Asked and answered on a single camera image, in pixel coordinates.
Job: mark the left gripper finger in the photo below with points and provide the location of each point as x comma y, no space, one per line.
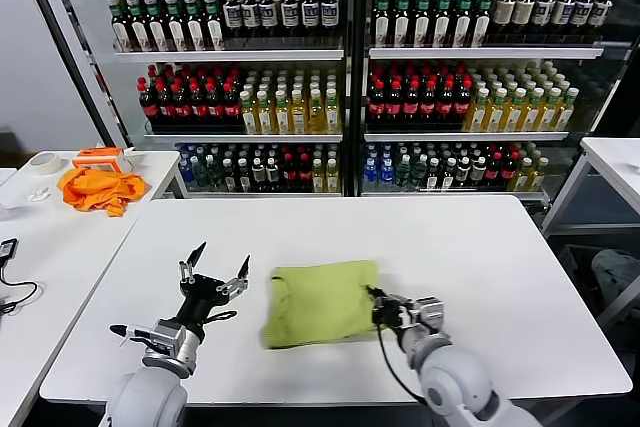
187,269
235,286

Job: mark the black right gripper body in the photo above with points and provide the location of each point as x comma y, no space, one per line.
397,318

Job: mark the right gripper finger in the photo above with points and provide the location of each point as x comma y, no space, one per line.
392,300
377,309

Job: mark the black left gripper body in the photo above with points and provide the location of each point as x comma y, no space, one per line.
202,297

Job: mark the light green t-shirt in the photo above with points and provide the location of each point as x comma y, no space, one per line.
320,302

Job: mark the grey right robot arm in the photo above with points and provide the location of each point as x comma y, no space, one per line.
450,377

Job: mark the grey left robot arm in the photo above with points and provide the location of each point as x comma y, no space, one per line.
145,397

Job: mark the small clear water bottle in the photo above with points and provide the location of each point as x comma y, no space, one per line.
199,174
402,176
419,176
214,176

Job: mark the white shelf board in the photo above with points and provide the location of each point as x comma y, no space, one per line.
485,53
465,136
240,138
260,193
225,56
450,194

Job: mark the small blue water bottle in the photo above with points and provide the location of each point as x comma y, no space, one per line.
185,173
370,174
386,174

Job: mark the small white cap dark bottle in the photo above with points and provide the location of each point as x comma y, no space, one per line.
448,177
478,172
272,176
228,177
258,176
463,172
243,177
433,177

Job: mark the white side table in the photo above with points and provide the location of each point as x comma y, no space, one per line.
75,247
615,157

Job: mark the crumpled orange cloth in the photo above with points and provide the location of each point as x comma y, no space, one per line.
100,189

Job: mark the small red cap cola bottle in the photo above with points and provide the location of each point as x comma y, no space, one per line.
290,174
509,169
304,174
494,169

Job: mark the small yellow tea bottle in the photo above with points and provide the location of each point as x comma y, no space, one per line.
523,176
317,178
331,178
538,176

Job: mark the orange and white box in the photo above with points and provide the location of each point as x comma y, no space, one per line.
100,159

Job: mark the green cap yellow tea bottle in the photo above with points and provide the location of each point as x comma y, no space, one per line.
531,117
496,117
299,119
316,119
249,119
566,116
548,117
282,119
333,117
514,117
265,119
478,117

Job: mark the small white crumpled object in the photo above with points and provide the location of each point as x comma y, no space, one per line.
37,194

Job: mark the black power adapter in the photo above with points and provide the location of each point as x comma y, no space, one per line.
8,248

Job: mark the beige masking tape roll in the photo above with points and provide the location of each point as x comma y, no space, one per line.
36,167

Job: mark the grey plastic bag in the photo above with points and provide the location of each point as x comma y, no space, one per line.
617,272

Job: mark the green cap dark tea bottle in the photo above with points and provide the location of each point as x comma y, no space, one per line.
443,22
158,29
140,29
463,22
196,29
402,22
177,29
121,29
215,29
482,22
382,22
422,22

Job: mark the glass cabinet door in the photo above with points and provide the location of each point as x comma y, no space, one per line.
74,47
615,87

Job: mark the white cap blue label bottle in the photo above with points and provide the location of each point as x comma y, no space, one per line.
269,14
563,12
601,13
329,12
233,14
251,14
290,13
582,12
544,12
310,13

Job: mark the white cap beige label bottle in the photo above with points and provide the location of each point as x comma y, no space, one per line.
524,12
505,12

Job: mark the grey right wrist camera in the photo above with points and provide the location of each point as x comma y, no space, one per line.
430,314

